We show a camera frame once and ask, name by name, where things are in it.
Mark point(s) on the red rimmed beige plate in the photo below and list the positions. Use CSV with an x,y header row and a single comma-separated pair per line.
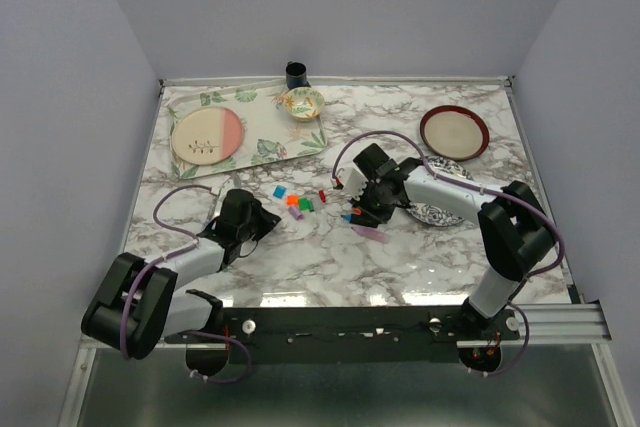
x,y
454,132

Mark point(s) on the floral leaf serving tray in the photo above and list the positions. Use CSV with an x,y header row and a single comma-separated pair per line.
x,y
270,133

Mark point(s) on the blue floral white plate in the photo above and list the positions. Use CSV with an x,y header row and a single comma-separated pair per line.
x,y
432,215

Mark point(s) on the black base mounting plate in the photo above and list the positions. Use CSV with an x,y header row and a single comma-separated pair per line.
x,y
314,335

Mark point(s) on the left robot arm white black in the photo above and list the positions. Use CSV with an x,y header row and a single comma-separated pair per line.
x,y
134,306

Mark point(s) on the purple capped highlighter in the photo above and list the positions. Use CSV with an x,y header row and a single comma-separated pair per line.
x,y
371,233

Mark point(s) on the purple highlighter cap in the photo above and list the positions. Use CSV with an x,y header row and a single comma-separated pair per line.
x,y
295,212

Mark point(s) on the floral ceramic bowl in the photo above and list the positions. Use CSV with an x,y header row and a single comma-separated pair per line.
x,y
304,103

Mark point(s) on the orange highlighter cap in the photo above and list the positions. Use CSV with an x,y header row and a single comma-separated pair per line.
x,y
292,200

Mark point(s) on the dark blue mug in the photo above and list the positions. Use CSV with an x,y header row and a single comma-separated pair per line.
x,y
296,75

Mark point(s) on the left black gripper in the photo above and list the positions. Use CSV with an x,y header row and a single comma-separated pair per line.
x,y
268,220

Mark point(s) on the blue highlighter cap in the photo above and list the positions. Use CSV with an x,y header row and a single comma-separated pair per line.
x,y
279,191

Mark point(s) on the pink cream round plate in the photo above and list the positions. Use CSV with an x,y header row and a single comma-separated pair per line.
x,y
207,136

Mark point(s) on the blue capped black highlighter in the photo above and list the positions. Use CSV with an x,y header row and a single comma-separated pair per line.
x,y
360,219

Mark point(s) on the orange capped black highlighter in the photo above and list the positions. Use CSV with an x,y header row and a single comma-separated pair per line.
x,y
360,211

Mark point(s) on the aluminium frame rail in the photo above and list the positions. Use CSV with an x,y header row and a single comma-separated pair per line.
x,y
549,324

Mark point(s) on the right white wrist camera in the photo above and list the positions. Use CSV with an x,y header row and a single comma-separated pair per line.
x,y
352,182

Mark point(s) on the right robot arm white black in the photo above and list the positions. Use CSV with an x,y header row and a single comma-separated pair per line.
x,y
516,233

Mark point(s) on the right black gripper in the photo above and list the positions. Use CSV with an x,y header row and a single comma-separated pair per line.
x,y
381,215

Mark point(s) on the light blue clear pen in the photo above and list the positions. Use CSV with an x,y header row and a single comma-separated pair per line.
x,y
213,210

